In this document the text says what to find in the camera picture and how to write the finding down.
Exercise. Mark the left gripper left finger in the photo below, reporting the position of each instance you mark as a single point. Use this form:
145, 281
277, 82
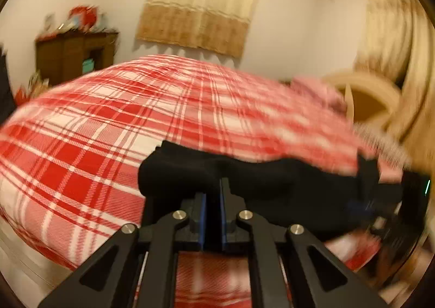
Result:
135, 267

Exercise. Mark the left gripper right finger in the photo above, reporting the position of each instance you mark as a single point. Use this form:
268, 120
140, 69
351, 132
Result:
288, 266

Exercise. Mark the black pants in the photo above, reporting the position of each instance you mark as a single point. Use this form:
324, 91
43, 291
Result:
284, 191

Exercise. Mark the striped pillow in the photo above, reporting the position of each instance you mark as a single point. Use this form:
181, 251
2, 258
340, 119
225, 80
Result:
384, 146

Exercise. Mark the cream round headboard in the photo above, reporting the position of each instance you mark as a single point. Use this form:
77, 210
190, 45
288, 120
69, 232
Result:
370, 99

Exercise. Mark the pink folded blanket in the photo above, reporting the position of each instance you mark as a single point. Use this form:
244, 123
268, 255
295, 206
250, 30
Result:
323, 94

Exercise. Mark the beige floral side curtain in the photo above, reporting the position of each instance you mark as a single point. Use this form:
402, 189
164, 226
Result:
398, 44

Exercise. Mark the black folding chair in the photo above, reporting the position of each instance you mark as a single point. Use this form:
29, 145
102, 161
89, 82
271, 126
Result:
7, 101

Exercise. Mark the teal box under desk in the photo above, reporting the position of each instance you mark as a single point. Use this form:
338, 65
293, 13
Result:
88, 66

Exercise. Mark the dark wooden desk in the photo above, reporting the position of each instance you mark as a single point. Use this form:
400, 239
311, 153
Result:
60, 58

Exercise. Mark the red gift bags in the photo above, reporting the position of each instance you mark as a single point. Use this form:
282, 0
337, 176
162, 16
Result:
84, 17

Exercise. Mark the beige window curtain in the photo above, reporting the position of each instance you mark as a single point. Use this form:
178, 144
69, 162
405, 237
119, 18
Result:
220, 26

